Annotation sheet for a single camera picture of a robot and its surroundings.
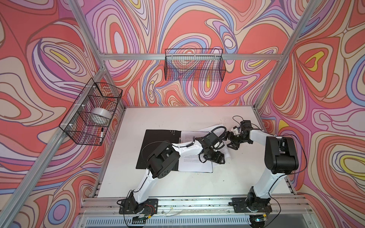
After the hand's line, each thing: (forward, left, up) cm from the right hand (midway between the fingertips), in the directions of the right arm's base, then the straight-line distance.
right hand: (224, 144), depth 95 cm
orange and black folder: (+8, +50, 0) cm, 51 cm away
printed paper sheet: (-12, +23, -2) cm, 26 cm away
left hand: (-13, +4, +1) cm, 13 cm away
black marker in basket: (-7, +69, +25) cm, 74 cm away
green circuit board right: (-42, -9, -4) cm, 43 cm away
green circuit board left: (-40, +52, -1) cm, 65 cm away
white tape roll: (+4, +70, +31) cm, 76 cm away
